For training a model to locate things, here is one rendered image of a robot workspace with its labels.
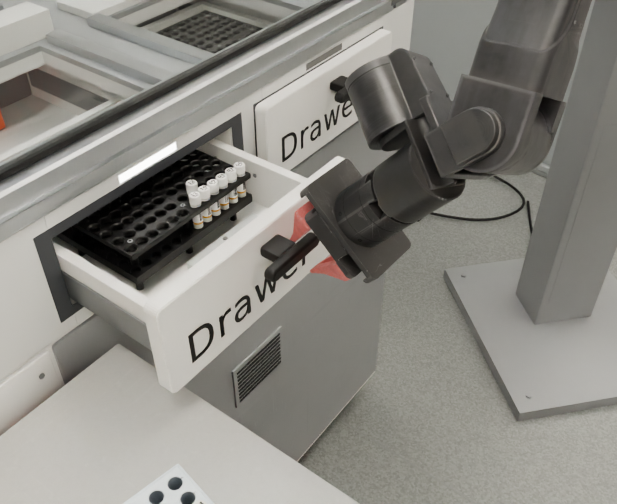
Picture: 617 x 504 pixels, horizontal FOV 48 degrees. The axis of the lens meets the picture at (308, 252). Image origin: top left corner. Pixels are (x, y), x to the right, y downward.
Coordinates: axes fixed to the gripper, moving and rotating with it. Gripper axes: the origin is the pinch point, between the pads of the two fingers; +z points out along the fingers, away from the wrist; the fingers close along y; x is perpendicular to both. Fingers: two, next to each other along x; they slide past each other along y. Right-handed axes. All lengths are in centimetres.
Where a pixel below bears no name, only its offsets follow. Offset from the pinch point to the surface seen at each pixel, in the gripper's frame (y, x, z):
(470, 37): 16, -164, 71
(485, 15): 19, -164, 62
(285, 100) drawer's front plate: 15.8, -17.4, 7.5
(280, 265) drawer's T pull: 0.8, 5.5, -2.4
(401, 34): 16, -48, 10
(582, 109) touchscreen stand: -14, -95, 18
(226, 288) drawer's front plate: 2.1, 9.4, 1.2
